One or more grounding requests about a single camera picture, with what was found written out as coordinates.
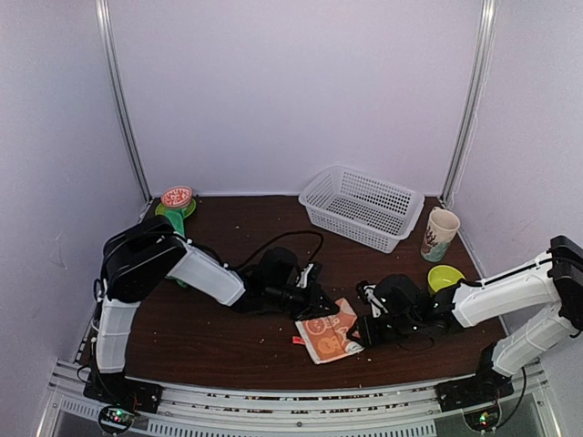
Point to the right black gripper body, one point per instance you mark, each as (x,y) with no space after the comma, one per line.
(403,326)

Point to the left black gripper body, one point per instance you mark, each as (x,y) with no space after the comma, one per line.
(297,303)

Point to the orange rabbit pattern towel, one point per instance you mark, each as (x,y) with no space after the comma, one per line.
(325,338)

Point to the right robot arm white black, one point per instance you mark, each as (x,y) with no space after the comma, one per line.
(552,280)

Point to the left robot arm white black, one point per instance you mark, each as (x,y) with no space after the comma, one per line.
(136,260)

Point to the lime green bowl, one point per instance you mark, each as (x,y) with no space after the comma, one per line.
(443,276)

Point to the ceramic mug floral pattern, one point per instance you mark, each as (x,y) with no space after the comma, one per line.
(441,228)

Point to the white plastic mesh basket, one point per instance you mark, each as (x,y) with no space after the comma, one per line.
(367,210)

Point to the red patterned small bowl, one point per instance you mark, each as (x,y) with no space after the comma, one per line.
(179,197)

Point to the green saucer plate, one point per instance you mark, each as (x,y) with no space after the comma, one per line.
(176,214)

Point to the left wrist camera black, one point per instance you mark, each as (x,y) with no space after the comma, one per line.
(308,275)

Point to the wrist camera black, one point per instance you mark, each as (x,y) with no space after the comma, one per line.
(365,292)
(308,275)

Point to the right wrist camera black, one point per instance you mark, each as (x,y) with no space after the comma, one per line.
(365,292)

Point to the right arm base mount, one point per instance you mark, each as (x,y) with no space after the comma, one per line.
(479,401)

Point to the aluminium front rail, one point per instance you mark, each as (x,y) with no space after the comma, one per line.
(410,409)

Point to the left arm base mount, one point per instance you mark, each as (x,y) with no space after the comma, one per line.
(119,413)

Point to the right aluminium frame post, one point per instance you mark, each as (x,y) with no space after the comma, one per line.
(485,37)

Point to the aluminium frame post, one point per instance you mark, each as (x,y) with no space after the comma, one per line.
(485,37)
(108,42)

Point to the left aluminium frame post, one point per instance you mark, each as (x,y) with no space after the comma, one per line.
(108,42)

